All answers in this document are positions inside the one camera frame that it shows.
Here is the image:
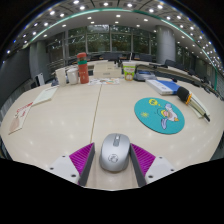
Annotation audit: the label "blue and white book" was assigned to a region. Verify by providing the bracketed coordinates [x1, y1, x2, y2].
[145, 79, 182, 96]

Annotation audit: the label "ceiling spot lights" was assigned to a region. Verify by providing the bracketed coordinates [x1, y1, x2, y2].
[4, 0, 223, 73]

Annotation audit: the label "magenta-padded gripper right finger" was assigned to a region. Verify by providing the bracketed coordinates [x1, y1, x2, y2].
[128, 142, 177, 188]

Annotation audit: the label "row of dark office chairs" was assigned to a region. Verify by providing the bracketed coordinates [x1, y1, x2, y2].
[66, 51, 214, 88]

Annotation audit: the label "black handheld microphone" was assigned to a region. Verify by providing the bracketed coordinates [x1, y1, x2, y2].
[176, 86, 211, 123]

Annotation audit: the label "dark desktop conference unit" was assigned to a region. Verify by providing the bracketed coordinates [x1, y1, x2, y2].
[133, 69, 157, 82]

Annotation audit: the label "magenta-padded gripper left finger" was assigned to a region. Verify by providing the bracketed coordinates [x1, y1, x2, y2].
[47, 142, 97, 188]

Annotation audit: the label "paper cup with green print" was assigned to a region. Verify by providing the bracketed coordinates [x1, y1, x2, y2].
[122, 61, 138, 82]

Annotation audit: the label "red and white leaflet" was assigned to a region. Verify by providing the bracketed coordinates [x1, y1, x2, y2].
[8, 101, 34, 136]

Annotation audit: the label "white plastic cup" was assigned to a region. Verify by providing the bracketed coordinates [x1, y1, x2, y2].
[66, 67, 80, 85]
[54, 67, 68, 87]

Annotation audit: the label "round teal cartoon mouse pad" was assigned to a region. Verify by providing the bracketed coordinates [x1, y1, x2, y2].
[133, 97, 186, 135]

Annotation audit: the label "silver grey computer mouse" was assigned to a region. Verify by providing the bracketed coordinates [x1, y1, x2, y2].
[98, 132, 131, 173]

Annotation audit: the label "orange-red drink bottle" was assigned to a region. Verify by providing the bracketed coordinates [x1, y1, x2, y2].
[76, 52, 90, 85]

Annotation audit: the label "colourful sticker sheet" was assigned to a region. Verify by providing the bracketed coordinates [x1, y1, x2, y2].
[87, 77, 120, 86]

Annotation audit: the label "white cardboard box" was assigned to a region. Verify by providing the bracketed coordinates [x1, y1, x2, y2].
[92, 63, 123, 79]

